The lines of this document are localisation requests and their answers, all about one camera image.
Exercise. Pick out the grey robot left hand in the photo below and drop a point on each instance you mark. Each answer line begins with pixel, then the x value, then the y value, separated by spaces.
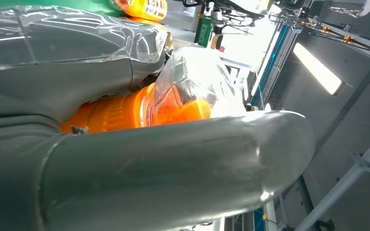
pixel 140 175

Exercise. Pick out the orange juice bottle clear cap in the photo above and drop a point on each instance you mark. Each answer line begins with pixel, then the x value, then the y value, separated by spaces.
pixel 114 111
pixel 146 9

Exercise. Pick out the green box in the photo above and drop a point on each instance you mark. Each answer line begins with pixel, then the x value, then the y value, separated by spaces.
pixel 204 32

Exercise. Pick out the green table mat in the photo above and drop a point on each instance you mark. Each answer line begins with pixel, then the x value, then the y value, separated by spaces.
pixel 86 4

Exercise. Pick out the rectangular white light panel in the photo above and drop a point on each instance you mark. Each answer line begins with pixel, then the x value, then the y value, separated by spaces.
pixel 319 68

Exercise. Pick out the grey metal frame beam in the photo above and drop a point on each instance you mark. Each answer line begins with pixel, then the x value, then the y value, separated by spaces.
pixel 331 194

